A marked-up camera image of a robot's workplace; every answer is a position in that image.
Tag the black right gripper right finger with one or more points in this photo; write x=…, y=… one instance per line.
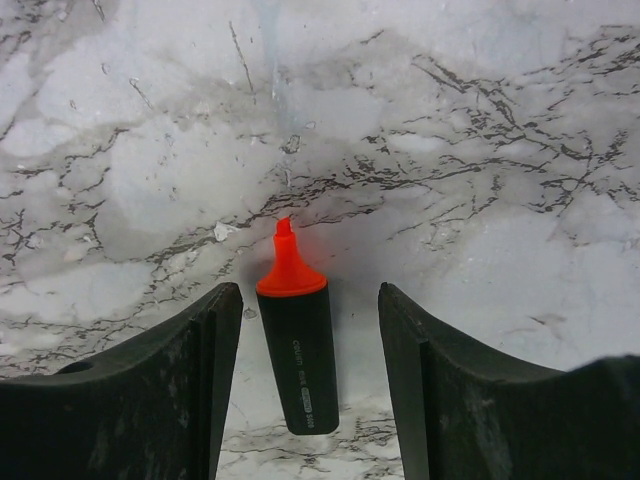
x=464, y=410

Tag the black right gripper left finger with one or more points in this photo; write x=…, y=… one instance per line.
x=151, y=407

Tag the black orange highlighter pen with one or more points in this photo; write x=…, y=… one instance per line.
x=294, y=304

